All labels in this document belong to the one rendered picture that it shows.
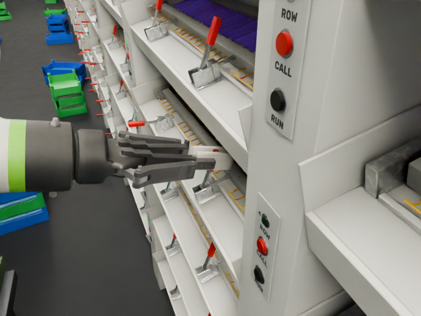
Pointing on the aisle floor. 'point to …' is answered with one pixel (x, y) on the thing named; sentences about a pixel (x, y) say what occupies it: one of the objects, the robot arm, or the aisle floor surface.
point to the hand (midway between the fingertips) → (210, 158)
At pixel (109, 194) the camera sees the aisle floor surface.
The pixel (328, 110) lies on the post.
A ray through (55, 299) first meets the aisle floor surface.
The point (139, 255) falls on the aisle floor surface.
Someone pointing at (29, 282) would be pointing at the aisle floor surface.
